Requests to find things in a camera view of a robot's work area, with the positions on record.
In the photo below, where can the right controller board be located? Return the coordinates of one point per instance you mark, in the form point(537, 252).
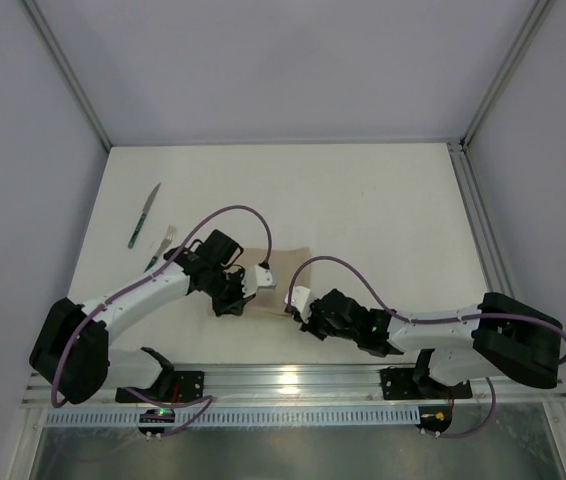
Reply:
point(434, 420)

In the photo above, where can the right aluminium side rail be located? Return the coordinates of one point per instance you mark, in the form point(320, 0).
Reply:
point(491, 259)

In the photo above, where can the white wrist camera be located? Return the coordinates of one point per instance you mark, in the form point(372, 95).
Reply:
point(256, 278)
point(300, 298)

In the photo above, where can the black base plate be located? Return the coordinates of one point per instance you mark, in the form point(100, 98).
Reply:
point(399, 383)
point(183, 387)

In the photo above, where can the front aluminium rail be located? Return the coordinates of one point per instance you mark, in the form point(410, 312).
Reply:
point(310, 384)

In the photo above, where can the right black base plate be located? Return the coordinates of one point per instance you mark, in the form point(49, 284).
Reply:
point(399, 383)

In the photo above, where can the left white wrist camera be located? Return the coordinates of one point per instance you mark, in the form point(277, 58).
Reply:
point(256, 278)

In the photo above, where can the silver fork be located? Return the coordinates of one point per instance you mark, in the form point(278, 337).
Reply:
point(163, 246)

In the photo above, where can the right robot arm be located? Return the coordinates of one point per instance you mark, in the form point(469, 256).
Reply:
point(498, 336)

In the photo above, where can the left frame post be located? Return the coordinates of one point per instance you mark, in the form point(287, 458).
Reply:
point(53, 47)

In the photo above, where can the right frame post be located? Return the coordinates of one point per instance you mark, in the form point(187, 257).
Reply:
point(525, 35)

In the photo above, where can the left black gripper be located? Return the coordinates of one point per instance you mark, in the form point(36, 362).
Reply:
point(233, 295)

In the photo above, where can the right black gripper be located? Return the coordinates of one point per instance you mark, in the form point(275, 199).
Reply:
point(314, 318)

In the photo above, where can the beige cloth napkin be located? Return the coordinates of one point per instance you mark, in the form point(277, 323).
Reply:
point(283, 264)

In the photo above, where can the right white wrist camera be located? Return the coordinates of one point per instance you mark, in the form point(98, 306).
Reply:
point(300, 298)

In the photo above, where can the left controller board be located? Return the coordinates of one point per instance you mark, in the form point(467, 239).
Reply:
point(155, 422)

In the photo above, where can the controller board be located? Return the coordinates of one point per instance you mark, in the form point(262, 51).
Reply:
point(155, 422)
point(434, 420)

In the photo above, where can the frame post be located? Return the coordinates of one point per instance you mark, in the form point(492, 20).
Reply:
point(525, 35)
point(53, 47)

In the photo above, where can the green handled knife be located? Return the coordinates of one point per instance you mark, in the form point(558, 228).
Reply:
point(143, 216)

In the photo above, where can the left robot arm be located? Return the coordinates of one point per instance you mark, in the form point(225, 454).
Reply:
point(74, 352)

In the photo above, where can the slotted cable duct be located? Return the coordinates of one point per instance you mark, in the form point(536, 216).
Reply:
point(218, 416)

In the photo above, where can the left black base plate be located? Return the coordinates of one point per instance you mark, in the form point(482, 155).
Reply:
point(183, 387)

